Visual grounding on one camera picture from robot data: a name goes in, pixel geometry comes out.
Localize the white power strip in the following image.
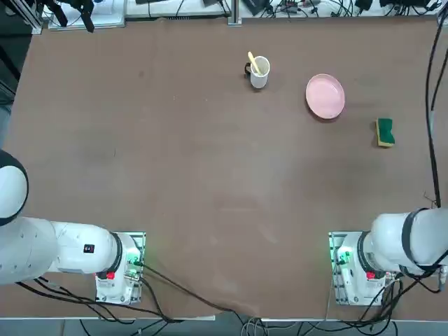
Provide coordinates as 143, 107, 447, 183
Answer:
278, 0, 321, 13

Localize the yellow spoon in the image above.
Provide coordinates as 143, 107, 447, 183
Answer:
247, 51, 263, 76

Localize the black power supply brick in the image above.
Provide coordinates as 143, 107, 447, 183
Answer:
242, 0, 271, 17

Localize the pink plate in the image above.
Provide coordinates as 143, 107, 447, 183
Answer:
305, 73, 347, 122

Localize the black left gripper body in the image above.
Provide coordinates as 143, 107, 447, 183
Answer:
40, 0, 95, 9

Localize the white mug black handle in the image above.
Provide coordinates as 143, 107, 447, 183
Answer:
244, 55, 271, 90

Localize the white tray aluminium frame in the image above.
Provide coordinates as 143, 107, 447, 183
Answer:
48, 0, 126, 29

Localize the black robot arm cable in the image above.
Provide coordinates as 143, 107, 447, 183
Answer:
424, 20, 448, 208

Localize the yellow green sponge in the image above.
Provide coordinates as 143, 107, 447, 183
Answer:
375, 118, 397, 149

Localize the black table cable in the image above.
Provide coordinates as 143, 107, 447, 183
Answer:
141, 264, 267, 336

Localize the aluminium profile beam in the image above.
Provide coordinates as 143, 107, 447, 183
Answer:
13, 0, 43, 35

